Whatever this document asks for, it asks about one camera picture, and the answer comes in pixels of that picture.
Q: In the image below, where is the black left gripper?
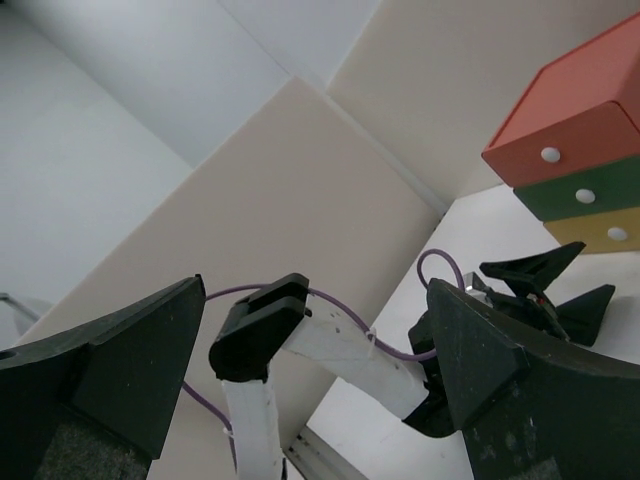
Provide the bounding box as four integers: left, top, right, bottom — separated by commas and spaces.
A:
403, 241, 615, 439

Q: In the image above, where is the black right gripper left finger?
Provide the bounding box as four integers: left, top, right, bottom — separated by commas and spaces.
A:
1, 276, 205, 479

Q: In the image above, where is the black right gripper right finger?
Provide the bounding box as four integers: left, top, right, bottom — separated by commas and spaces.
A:
427, 279, 639, 479

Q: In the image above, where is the red top drawer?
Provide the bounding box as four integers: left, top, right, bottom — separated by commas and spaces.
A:
482, 102, 639, 187

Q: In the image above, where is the yellow bottom drawer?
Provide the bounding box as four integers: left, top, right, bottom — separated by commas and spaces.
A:
544, 207, 640, 254

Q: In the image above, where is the green drawer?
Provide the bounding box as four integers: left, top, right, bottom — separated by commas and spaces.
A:
514, 155, 639, 222

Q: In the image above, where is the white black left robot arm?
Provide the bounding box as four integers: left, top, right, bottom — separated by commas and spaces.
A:
209, 242, 615, 479

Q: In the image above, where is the red drawer cabinet shell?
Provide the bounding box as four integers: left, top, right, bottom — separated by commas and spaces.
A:
484, 14, 639, 153

